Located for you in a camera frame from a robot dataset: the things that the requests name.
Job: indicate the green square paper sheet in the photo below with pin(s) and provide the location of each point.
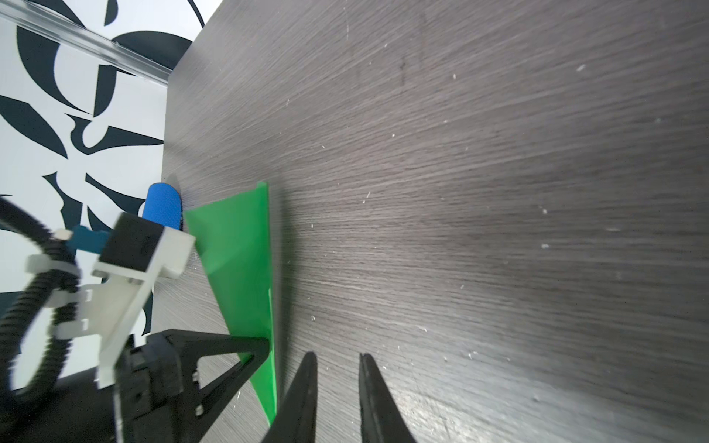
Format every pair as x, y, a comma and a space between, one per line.
233, 241

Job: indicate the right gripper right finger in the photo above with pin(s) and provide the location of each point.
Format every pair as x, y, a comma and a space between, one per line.
381, 420

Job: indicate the blue cloth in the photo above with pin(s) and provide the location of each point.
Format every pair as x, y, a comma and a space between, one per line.
163, 205

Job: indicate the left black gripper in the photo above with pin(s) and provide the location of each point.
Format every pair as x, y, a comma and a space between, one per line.
173, 389

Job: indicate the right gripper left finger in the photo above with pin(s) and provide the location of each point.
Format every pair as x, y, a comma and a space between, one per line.
296, 420

